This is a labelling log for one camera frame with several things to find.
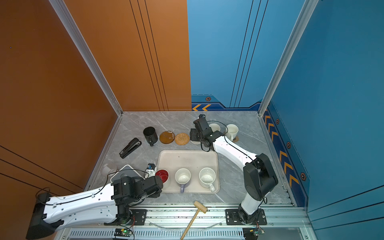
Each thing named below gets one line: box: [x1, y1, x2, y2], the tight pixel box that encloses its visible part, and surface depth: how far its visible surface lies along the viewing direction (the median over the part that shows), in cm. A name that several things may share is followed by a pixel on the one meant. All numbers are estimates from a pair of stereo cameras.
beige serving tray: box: [156, 150, 220, 194], surface depth 94 cm
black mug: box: [143, 126, 159, 147], surface depth 98 cm
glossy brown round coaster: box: [159, 130, 175, 145], surface depth 107 cm
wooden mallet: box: [180, 201, 208, 240], surface depth 77 cm
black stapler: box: [119, 137, 142, 159], surface depth 98 cm
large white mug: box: [199, 167, 217, 193], surface depth 82 cm
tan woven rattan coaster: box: [174, 132, 190, 146], surface depth 107 cm
